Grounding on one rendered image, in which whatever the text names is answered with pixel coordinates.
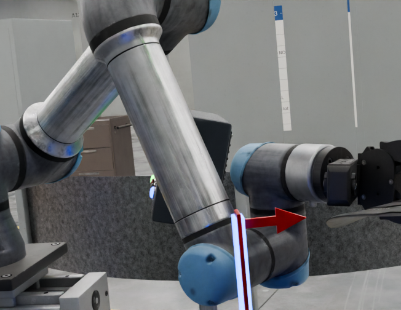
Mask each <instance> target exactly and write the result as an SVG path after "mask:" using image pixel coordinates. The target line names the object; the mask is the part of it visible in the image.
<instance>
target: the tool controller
mask: <svg viewBox="0 0 401 310"><path fill-rule="evenodd" d="M190 112H191V114H192V116H193V119H194V121H195V123H196V125H197V128H198V130H199V132H200V135H201V137H202V139H203V141H204V143H205V146H206V148H207V151H208V153H209V155H210V157H211V159H212V162H213V164H214V166H215V168H216V171H217V173H218V175H219V177H220V180H221V182H222V184H223V180H224V174H225V173H226V171H225V170H226V167H227V164H226V163H227V160H228V153H229V147H230V146H231V144H230V142H231V138H232V132H231V129H232V124H231V123H229V122H228V121H226V120H225V119H223V118H222V117H220V116H219V115H217V114H213V113H206V112H202V111H195V110H191V109H190ZM223 185H224V184H223ZM151 219H152V221H154V222H158V223H166V224H170V225H175V223H174V221H173V219H172V216H171V214H170V212H169V209H168V207H167V204H166V203H165V200H164V198H163V196H162V193H161V191H160V189H159V186H158V184H157V182H156V192H155V197H154V200H152V204H151Z"/></svg>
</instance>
